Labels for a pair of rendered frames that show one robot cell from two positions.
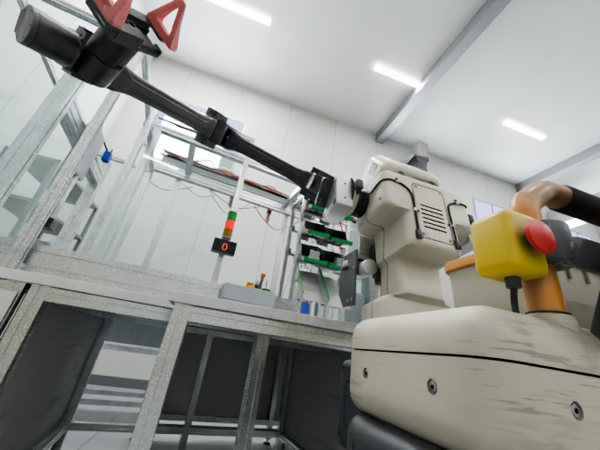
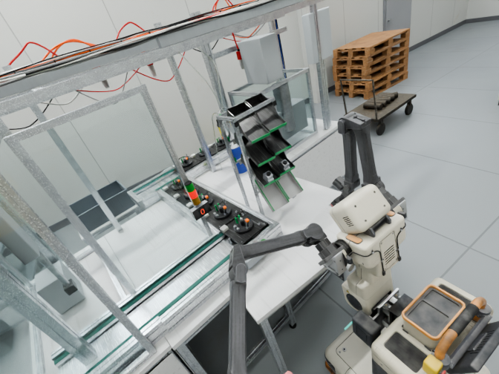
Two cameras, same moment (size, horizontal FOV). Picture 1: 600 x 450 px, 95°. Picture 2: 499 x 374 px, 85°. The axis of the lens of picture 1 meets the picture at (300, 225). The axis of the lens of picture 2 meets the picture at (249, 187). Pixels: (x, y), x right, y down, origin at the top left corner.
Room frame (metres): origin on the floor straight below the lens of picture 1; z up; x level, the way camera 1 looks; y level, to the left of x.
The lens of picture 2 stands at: (-0.06, 0.29, 2.15)
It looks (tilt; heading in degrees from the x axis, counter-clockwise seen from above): 32 degrees down; 350
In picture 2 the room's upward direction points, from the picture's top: 17 degrees counter-clockwise
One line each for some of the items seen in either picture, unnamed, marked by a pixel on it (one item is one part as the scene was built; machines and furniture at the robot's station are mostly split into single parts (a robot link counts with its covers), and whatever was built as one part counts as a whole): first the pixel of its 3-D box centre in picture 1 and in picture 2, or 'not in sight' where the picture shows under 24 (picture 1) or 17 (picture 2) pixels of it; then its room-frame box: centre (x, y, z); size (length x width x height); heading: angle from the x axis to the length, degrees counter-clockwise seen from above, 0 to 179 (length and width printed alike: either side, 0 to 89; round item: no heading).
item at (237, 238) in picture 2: not in sight; (243, 227); (1.37, 0.17, 0.96); 0.24 x 0.24 x 0.02; 22
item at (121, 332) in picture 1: (132, 330); not in sight; (3.05, 1.50, 0.73); 0.62 x 0.42 x 0.23; 112
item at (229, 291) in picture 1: (247, 295); (256, 252); (1.14, 0.16, 0.93); 0.21 x 0.07 x 0.06; 112
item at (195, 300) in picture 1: (292, 327); (282, 240); (1.22, -0.03, 0.84); 0.90 x 0.70 x 0.03; 104
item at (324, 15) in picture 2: not in sight; (321, 74); (2.54, -1.22, 1.43); 0.30 x 0.09 x 1.13; 112
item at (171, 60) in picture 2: (278, 257); (189, 107); (2.54, 0.16, 1.56); 0.04 x 0.04 x 1.39; 22
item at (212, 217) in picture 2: not in sight; (220, 209); (1.61, 0.26, 1.01); 0.24 x 0.24 x 0.13; 22
